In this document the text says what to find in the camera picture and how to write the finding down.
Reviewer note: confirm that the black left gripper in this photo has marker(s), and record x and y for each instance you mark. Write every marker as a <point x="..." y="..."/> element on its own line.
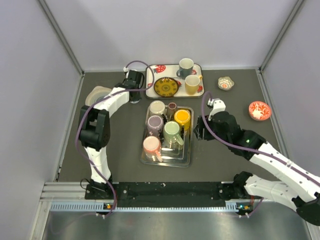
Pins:
<point x="137" y="98"/>

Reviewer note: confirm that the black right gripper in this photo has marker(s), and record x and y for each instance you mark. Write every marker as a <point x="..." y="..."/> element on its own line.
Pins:
<point x="199" y="130"/>

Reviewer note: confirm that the yellow mug black handle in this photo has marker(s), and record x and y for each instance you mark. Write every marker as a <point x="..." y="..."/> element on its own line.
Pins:
<point x="183" y="118"/>

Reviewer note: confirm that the light green mug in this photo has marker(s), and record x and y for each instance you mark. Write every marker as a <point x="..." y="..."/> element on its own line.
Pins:
<point x="171" y="133"/>

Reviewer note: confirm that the dark brown red mug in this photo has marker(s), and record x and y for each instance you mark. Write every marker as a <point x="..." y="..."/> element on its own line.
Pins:
<point x="171" y="110"/>

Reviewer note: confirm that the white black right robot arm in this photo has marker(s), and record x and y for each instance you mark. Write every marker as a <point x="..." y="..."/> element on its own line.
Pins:
<point x="296" y="188"/>

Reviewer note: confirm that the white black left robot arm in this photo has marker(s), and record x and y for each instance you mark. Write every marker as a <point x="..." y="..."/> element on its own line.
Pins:
<point x="95" y="130"/>

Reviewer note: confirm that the cream white mug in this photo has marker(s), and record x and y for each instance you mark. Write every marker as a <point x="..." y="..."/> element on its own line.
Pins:
<point x="157" y="108"/>

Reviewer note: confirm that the lilac purple mug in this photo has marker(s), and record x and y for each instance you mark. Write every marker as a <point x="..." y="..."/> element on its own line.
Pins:
<point x="155" y="125"/>

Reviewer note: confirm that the pale yellow mug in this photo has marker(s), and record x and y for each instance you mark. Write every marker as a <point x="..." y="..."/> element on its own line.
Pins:
<point x="192" y="83"/>

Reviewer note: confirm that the pink mug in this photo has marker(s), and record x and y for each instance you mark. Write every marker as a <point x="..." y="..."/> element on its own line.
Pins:
<point x="152" y="148"/>

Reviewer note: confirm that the grey green mug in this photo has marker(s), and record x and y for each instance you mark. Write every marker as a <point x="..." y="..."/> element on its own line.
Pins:
<point x="185" y="68"/>

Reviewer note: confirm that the strawberry pattern white tray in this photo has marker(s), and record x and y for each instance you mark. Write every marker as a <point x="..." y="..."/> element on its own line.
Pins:
<point x="157" y="71"/>

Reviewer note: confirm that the yellow patterned black plate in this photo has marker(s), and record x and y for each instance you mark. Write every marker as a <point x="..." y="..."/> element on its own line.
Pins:
<point x="166" y="87"/>

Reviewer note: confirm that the silver metal tray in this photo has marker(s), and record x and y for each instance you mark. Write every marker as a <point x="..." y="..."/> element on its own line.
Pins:
<point x="173" y="154"/>

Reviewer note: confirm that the white plate blue rings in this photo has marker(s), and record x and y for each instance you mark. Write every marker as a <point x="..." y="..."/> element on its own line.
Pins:
<point x="93" y="98"/>

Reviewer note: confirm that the small flower patterned bowl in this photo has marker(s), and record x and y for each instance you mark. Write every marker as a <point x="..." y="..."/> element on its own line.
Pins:
<point x="225" y="83"/>

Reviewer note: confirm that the red white patterned bowl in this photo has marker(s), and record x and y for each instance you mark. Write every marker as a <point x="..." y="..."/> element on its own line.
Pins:
<point x="259" y="111"/>

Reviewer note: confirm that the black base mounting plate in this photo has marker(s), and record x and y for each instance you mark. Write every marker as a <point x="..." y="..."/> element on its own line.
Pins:
<point x="177" y="194"/>

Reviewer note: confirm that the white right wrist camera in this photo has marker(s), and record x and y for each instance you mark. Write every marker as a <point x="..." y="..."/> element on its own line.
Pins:
<point x="216" y="105"/>

